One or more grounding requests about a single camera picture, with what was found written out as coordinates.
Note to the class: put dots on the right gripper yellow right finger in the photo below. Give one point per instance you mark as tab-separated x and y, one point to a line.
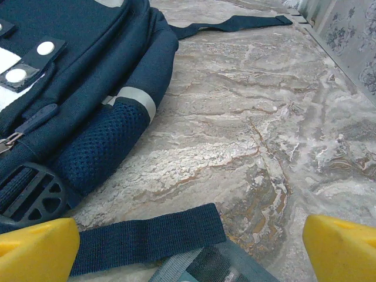
343	255

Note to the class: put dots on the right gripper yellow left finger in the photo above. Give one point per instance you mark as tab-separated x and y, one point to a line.
38	252

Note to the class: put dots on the grey mesh pencil case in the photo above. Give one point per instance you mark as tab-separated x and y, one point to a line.
217	264

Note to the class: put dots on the navy blue backpack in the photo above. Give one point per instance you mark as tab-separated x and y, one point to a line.
88	88

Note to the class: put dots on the aluminium table side rail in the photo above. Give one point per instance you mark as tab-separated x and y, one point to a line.
337	55

